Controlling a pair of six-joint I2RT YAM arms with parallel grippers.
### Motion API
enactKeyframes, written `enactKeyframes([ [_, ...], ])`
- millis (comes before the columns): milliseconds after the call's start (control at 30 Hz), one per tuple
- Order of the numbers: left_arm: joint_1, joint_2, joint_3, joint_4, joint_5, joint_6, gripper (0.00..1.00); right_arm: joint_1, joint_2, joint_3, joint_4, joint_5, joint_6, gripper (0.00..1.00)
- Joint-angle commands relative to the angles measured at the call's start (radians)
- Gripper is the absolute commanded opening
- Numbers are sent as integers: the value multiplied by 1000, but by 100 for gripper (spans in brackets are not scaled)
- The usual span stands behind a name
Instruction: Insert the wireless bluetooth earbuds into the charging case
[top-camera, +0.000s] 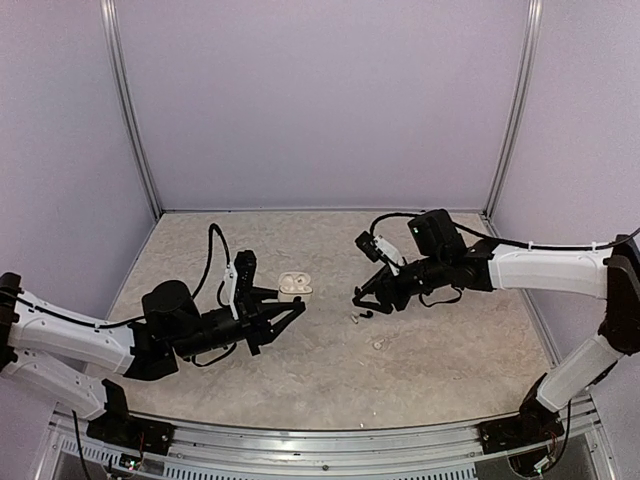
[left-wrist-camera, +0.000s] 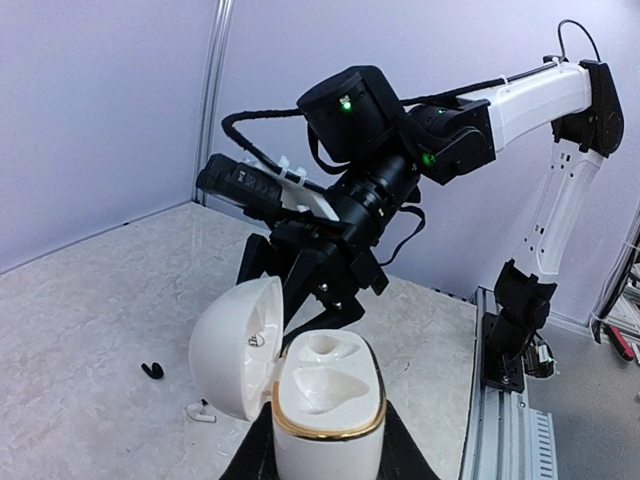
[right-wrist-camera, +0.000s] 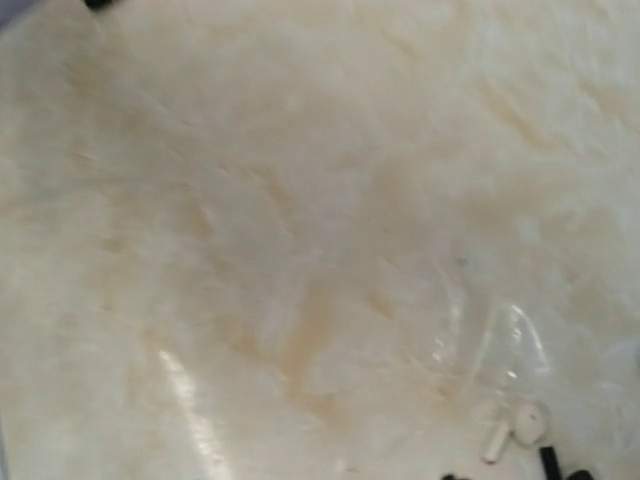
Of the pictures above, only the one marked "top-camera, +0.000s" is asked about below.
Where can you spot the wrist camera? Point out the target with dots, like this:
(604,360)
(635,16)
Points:
(239,277)
(376,248)

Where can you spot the white earbud charging case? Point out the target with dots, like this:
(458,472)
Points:
(292,285)

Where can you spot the left aluminium frame post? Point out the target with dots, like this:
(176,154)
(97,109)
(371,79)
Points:
(117,61)

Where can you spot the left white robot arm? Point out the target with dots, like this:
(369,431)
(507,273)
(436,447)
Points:
(36,339)

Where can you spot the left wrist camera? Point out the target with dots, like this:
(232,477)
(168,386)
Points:
(239,277)

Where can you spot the front aluminium rail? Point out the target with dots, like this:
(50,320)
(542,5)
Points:
(442,451)

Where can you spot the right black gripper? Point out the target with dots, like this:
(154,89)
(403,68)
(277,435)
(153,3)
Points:
(399,298)

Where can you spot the right aluminium frame post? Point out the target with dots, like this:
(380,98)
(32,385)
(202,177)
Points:
(518,104)

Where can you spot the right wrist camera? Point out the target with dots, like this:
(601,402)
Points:
(376,248)

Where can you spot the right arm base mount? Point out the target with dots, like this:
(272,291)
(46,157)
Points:
(518,431)

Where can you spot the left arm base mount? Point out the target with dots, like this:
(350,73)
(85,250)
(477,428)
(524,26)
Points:
(131,432)

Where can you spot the aluminium frame post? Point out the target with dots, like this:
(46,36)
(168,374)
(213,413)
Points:
(518,104)
(117,61)

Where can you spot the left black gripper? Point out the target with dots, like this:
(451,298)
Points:
(255,321)

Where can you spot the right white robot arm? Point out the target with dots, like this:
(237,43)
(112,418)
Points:
(606,271)

